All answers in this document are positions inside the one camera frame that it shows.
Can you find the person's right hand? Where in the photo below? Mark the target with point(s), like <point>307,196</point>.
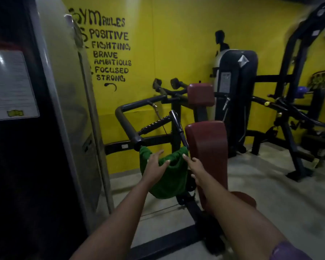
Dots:
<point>199,171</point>

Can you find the person's left hand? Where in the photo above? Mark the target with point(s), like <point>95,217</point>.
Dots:
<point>153,170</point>

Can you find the dark grey green cloth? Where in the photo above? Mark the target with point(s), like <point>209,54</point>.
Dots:
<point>173,181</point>

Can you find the maroon padded backrest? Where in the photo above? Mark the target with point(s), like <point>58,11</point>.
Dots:
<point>205,143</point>

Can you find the person's left forearm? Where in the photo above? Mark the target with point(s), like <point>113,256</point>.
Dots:
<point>116,227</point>

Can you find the person's right forearm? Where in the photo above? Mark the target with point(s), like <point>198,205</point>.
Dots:
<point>233,219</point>

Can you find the black white weight stack tower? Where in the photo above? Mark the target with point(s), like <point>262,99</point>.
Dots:
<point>238,105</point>

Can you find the grey weight stack tower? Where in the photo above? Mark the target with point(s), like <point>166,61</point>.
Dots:
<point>67,92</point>

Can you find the purple sleeve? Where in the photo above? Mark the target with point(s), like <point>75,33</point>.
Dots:
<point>287,253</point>

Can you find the blue ball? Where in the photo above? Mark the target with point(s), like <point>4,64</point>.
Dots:
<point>302,92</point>

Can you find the yellow black patterned object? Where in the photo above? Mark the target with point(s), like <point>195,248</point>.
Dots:
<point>322,79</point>

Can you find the white instruction placard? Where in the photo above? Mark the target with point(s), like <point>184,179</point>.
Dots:
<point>10,86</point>

